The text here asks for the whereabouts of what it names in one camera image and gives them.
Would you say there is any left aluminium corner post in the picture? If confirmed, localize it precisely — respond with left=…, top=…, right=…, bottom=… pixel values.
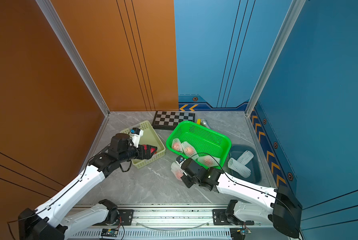
left=36, top=0, right=110, bottom=117

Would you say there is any grey cylinder yellow tip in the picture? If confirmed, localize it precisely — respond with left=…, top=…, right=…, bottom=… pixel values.
left=196, top=119, right=211, bottom=129

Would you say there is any black white checkerboard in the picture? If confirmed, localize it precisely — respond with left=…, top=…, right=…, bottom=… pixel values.
left=152, top=111, right=196, bottom=131

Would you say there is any aluminium corner post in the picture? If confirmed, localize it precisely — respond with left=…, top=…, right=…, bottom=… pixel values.
left=36, top=0, right=110, bottom=117
left=245, top=0, right=306, bottom=118

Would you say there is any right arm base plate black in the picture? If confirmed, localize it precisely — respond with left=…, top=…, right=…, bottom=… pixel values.
left=212, top=200, right=255, bottom=226

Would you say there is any dark teal plastic tray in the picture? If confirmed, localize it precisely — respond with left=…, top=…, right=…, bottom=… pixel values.
left=225, top=145, right=262, bottom=184

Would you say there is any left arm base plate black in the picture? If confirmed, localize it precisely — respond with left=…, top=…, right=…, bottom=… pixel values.
left=95, top=199, right=134, bottom=226

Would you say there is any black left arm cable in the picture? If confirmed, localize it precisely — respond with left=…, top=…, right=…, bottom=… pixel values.
left=7, top=143, right=114, bottom=232

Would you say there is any aluminium front rail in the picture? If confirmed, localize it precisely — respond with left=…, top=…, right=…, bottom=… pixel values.
left=69, top=204, right=288, bottom=240

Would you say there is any white foam net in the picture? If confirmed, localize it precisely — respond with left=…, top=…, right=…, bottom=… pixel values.
left=238, top=151, right=254, bottom=165
left=228, top=158, right=251, bottom=178

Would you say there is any right aluminium corner post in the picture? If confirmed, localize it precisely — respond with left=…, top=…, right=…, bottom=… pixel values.
left=245, top=0, right=306, bottom=118

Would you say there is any small right circuit board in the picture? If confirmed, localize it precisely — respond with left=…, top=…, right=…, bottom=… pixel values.
left=230, top=228, right=252, bottom=240

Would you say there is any pale green plastic basket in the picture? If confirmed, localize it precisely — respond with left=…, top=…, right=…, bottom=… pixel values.
left=121, top=121, right=166, bottom=169

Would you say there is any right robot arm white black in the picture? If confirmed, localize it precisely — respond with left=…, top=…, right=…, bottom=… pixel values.
left=176, top=156, right=304, bottom=240

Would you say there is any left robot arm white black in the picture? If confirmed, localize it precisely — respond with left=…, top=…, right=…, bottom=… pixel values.
left=18, top=133, right=158, bottom=240

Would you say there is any green circuit board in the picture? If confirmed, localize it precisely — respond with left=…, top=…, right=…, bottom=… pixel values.
left=101, top=229, right=119, bottom=239

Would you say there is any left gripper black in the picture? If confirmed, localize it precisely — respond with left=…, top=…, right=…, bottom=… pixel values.
left=119, top=143, right=158, bottom=164

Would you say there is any bright green plastic basket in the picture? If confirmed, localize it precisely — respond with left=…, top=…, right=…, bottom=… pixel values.
left=166, top=121, right=232, bottom=169

